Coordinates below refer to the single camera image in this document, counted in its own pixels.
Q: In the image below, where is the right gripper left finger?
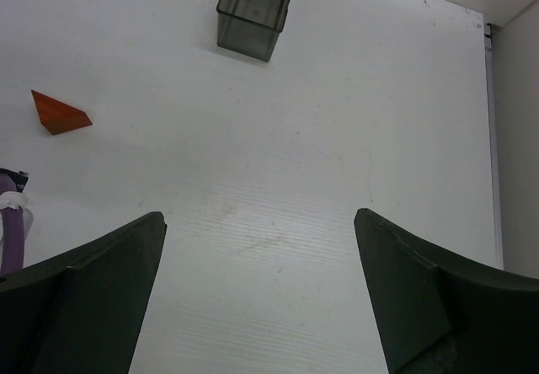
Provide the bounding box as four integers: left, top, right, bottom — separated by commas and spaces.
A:
1, 211, 166, 373

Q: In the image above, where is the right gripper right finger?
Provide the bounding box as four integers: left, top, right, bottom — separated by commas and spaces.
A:
354, 208, 538, 373

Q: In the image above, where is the orange triangular wood block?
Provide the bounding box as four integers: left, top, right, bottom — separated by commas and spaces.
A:
31, 90, 93, 135

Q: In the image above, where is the smoky transparent plastic bin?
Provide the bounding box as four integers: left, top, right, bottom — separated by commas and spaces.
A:
216, 0, 290, 62

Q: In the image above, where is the right side aluminium rail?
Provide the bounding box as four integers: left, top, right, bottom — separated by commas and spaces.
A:
483, 23, 504, 270

